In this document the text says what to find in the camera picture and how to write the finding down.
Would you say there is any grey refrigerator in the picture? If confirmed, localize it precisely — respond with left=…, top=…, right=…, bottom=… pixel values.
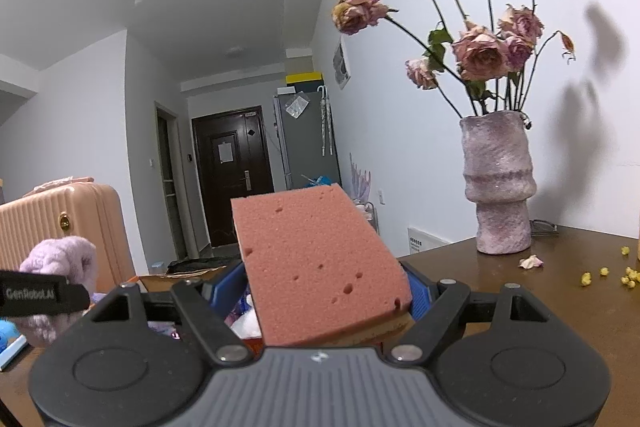
left=272, top=91, right=343, bottom=190

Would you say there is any purple feather decoration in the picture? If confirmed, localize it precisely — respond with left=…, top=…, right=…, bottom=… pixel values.
left=348, top=152, right=374, bottom=203

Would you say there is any white leaning board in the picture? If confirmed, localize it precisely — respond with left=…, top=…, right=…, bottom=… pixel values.
left=407, top=227, right=454, bottom=256

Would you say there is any side door frame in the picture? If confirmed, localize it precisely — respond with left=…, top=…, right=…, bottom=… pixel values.
left=154, top=101, right=189, bottom=260

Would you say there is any white folded umbrella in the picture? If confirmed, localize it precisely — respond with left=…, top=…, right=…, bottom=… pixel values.
left=318, top=85, right=335, bottom=156

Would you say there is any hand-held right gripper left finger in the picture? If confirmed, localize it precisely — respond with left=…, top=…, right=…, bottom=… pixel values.
left=84, top=264, right=253, bottom=364

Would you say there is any white flat box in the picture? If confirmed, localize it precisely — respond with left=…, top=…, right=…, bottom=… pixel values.
left=0, top=334, right=29, bottom=373

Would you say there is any bunch of dried roses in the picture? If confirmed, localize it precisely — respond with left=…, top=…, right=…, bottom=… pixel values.
left=331, top=0, right=576, bottom=120

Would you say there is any lavender fluffy knit cloth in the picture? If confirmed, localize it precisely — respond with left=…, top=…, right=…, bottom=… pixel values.
left=19, top=237, right=98, bottom=348

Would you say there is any black floor bag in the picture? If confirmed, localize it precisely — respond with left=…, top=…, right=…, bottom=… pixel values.
left=166, top=255, right=241, bottom=276

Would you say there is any dark brown entrance door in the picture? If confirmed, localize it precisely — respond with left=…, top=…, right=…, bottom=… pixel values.
left=191, top=106, right=275, bottom=248

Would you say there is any orange-edged cardboard box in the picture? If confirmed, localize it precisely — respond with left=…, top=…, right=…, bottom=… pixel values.
left=122, top=257, right=266, bottom=358

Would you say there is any pink sponge block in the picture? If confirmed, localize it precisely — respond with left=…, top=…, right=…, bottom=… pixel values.
left=230, top=184, right=416, bottom=348

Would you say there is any metal wire trolley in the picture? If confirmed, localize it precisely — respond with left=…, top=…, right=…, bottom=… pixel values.
left=362, top=202, right=381, bottom=236

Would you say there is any pink ribbed suitcase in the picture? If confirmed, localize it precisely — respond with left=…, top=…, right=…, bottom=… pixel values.
left=0, top=177, right=137, bottom=303

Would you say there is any blue tissue packet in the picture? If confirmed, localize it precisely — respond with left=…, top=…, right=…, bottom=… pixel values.
left=0, top=318, right=20, bottom=350

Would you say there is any yellow and black box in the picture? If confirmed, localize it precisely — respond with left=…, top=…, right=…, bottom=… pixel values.
left=286, top=71, right=325, bottom=86

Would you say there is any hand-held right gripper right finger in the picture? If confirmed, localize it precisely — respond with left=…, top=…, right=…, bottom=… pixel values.
left=390, top=262, right=551, bottom=364

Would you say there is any purple textured vase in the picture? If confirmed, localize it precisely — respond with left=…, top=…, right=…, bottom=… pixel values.
left=459, top=110, right=538, bottom=256

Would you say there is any clear plastic pouch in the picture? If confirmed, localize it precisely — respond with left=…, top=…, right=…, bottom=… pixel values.
left=285, top=95, right=311, bottom=118

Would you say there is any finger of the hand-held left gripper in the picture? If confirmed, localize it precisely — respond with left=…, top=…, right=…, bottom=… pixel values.
left=67, top=278, right=92, bottom=315

